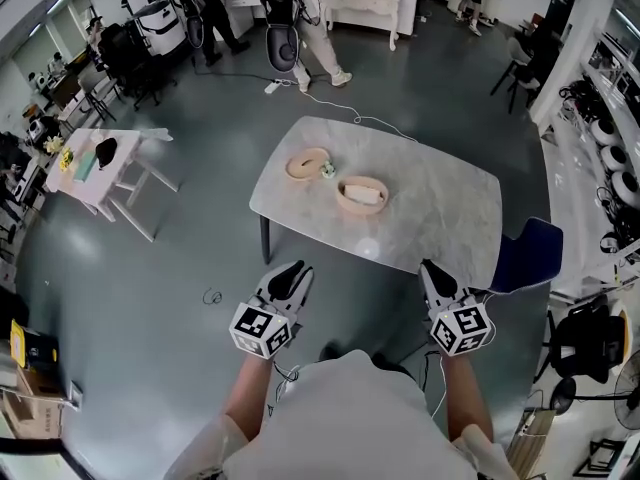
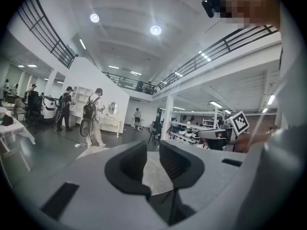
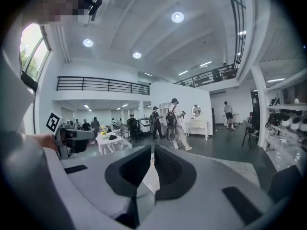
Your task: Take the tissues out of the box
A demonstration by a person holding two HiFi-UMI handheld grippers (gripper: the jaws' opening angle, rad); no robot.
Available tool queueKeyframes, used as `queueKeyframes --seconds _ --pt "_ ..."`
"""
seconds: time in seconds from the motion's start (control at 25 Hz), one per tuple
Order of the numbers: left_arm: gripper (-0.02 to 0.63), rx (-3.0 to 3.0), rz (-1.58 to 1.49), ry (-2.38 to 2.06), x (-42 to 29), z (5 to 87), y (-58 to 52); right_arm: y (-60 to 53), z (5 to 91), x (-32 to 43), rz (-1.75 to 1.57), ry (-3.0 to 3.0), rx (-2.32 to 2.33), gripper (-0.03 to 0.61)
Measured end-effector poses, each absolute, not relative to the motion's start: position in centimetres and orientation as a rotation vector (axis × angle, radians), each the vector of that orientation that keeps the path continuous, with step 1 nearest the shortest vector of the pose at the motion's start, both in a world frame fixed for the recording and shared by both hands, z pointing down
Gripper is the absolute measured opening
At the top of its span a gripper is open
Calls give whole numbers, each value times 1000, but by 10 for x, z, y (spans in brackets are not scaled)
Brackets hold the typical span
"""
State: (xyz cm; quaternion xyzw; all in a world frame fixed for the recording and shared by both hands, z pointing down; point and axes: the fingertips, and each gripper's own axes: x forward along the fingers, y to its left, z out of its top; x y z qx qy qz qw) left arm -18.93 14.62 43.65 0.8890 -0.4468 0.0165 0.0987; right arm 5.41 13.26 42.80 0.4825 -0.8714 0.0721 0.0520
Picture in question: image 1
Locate white round machine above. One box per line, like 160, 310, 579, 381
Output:
130, 0, 190, 58

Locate white tissues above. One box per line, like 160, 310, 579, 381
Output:
343, 183, 385, 206

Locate cardboard box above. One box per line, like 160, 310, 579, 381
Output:
0, 366, 69, 440

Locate white floor cable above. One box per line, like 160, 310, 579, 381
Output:
298, 86, 419, 144

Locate person's left forearm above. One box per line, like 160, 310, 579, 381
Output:
219, 351, 277, 437

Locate wooden slat bundle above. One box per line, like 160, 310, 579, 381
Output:
505, 407, 557, 470

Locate black office chair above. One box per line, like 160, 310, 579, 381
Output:
95, 19, 177, 113
538, 295, 630, 385

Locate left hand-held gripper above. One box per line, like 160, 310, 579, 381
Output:
228, 260, 316, 360

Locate white console table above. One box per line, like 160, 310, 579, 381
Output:
323, 0, 404, 53

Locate grey marble table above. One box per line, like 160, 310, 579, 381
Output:
248, 115, 504, 290

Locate white round device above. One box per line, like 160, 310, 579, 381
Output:
609, 169, 640, 204
598, 143, 632, 172
591, 116, 623, 146

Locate person's black shoe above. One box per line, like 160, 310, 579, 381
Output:
318, 341, 349, 363
372, 351, 419, 377

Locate dark blue chair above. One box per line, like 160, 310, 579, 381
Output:
490, 216, 566, 295

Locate small white table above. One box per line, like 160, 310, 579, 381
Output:
43, 127, 182, 244

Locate black cap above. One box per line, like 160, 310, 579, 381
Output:
94, 136, 119, 172

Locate beige oval tissue box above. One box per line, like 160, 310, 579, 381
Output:
335, 174, 391, 218

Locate teal box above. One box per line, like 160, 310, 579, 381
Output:
71, 149, 98, 185

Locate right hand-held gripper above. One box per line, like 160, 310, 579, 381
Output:
418, 259, 497, 358

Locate yellow and black box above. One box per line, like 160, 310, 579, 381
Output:
9, 318, 60, 372

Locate beige oval box lid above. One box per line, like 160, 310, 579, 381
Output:
284, 147, 332, 185

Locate black wooden chair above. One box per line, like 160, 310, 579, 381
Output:
489, 13, 562, 115

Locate person's white shirt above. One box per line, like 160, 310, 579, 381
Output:
163, 349, 509, 480

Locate person's right forearm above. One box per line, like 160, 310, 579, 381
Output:
439, 350, 495, 443

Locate black standing fan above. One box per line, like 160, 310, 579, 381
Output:
610, 356, 640, 433

